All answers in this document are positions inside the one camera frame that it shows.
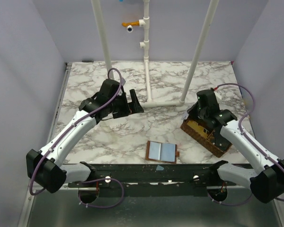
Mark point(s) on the brown woven divided tray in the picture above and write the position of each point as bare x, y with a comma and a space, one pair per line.
208, 138

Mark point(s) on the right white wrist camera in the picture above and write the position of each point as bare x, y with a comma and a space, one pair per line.
218, 95

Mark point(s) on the white patterned card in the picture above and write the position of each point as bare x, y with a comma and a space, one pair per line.
185, 116

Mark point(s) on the orange pipe hook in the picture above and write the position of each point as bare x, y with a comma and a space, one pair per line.
140, 23

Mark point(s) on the blue white small ball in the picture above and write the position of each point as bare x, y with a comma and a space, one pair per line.
129, 28

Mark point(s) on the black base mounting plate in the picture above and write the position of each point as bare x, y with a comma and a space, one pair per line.
153, 180

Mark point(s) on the white PVC pipe frame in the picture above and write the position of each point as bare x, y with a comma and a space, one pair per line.
145, 44

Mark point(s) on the brown leather card holder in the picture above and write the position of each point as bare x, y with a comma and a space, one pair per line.
162, 152

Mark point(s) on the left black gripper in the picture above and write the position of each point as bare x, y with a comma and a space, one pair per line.
127, 104

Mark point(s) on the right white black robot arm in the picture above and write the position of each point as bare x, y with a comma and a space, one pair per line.
217, 130

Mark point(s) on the gold card in tray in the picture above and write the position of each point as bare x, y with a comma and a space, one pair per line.
199, 129

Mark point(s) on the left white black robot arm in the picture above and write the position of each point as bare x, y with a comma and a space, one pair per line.
44, 165

